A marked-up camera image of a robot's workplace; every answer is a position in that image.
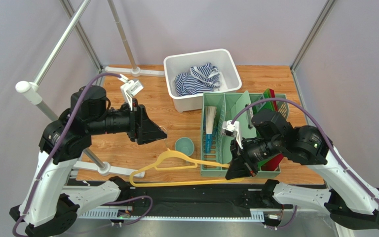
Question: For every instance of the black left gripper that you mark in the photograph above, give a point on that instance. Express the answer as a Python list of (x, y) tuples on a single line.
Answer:
[(141, 129)]

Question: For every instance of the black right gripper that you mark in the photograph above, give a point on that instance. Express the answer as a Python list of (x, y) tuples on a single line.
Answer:
[(243, 158)]

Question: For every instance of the yellow velvet hanger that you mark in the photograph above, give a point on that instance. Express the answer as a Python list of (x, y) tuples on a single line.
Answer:
[(195, 163)]

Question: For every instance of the blue white striped tank top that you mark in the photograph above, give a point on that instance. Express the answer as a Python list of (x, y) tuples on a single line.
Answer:
[(198, 80)]

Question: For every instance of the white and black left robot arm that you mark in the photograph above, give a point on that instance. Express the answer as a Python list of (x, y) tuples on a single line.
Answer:
[(47, 210)]

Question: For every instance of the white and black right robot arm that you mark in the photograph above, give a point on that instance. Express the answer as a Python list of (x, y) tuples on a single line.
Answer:
[(348, 200)]

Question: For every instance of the teal plastic cup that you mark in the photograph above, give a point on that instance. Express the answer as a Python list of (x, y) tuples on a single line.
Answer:
[(185, 145)]

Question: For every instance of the red cutting board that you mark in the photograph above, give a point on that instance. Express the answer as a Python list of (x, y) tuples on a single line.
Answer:
[(274, 162)]

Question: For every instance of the light green cutting board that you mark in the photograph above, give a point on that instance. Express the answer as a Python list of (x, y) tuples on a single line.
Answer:
[(235, 102)]

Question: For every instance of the blue white small box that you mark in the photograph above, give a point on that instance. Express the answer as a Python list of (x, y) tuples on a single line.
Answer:
[(209, 123)]

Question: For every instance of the green plastic dish rack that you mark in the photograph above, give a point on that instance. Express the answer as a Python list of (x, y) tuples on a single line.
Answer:
[(220, 150)]

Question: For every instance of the white plastic tub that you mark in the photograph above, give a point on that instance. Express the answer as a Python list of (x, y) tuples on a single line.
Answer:
[(221, 58)]

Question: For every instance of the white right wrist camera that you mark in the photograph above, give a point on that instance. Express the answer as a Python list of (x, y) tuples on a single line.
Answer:
[(232, 129)]

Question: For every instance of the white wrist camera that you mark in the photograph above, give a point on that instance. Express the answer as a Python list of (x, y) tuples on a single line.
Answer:
[(232, 129), (129, 89)]

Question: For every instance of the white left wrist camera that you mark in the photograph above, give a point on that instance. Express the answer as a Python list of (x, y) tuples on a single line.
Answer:
[(129, 89)]

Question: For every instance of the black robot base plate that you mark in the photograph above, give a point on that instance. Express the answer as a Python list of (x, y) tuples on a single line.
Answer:
[(216, 200)]

